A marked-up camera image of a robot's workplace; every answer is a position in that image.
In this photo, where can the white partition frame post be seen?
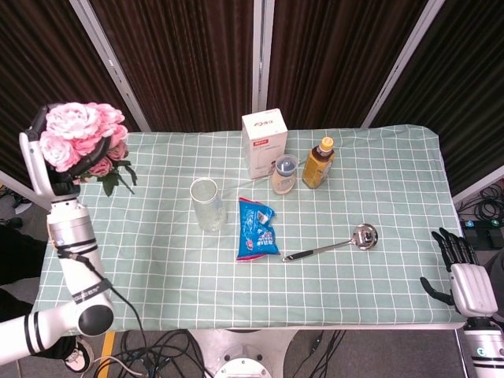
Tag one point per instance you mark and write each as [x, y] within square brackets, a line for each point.
[263, 55]
[110, 63]
[401, 59]

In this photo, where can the black white sneaker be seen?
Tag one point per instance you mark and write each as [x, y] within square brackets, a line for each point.
[76, 354]

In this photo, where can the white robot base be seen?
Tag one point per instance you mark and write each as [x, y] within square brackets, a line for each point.
[246, 354]

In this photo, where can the blue snack bag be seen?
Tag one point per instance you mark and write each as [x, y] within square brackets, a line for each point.
[256, 232]

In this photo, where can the small grey-lidded jar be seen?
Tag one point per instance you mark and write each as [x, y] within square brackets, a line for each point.
[284, 177]

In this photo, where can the green checked tablecloth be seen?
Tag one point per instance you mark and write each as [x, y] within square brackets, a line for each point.
[315, 287]

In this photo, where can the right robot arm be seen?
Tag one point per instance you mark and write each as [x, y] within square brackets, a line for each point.
[484, 346]

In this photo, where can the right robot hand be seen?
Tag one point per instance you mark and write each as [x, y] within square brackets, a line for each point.
[464, 279]

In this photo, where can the white desk lamp box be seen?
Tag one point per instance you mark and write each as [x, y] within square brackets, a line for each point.
[264, 147]

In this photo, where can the yellow label tea bottle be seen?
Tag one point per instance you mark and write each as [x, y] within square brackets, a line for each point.
[318, 165]

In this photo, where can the clear drinking glass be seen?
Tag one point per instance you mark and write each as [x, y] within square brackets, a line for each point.
[206, 208]

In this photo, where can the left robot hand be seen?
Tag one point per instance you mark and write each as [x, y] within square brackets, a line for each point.
[41, 165]

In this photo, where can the pink artificial rose bouquet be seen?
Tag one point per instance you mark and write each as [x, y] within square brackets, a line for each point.
[84, 136]

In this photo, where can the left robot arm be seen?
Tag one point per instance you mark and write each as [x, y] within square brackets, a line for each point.
[67, 275]

